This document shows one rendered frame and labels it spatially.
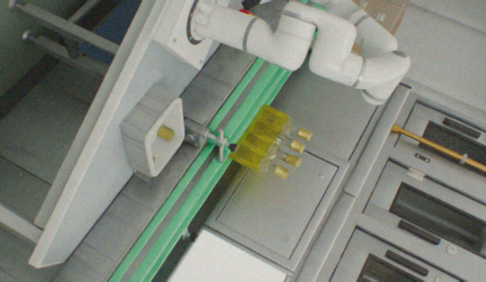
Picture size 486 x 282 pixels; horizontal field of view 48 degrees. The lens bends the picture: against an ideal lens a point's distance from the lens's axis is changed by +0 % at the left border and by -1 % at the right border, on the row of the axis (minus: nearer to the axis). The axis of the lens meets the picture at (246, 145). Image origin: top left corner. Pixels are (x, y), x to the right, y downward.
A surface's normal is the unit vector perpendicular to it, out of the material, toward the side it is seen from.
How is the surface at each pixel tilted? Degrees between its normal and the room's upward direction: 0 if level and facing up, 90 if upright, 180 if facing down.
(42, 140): 90
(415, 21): 90
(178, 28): 5
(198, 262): 90
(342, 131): 91
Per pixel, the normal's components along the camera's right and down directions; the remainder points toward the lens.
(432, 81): 0.05, -0.54
